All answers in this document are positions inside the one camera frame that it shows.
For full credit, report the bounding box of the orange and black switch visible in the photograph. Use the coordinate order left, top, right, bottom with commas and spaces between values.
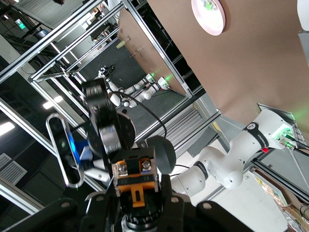
112, 145, 160, 209

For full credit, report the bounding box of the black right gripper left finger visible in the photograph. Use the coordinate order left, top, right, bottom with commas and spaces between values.
0, 190, 122, 232

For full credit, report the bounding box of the beige mesh fabric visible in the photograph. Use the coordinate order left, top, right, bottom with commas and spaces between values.
281, 204, 309, 232

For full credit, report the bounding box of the white lidded lunch box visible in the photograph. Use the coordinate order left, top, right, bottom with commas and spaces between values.
296, 0, 309, 65

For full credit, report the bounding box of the white vent grille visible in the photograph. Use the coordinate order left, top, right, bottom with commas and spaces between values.
0, 153, 28, 186

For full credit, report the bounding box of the black cable with green plug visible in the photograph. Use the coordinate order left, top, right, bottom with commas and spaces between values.
277, 134, 309, 152

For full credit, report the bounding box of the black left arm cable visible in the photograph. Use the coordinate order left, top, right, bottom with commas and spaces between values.
113, 90, 169, 140

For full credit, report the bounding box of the pink round plate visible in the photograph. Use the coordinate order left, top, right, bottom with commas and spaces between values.
191, 0, 226, 36

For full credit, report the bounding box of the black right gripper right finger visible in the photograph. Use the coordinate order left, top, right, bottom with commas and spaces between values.
154, 174, 254, 232

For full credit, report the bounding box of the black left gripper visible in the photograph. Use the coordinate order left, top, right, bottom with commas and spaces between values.
82, 78, 136, 157

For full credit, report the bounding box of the yellowish small cup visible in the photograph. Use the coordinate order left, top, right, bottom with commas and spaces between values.
116, 35, 131, 50

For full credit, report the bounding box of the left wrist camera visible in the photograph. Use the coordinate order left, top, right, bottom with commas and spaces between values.
45, 113, 85, 189

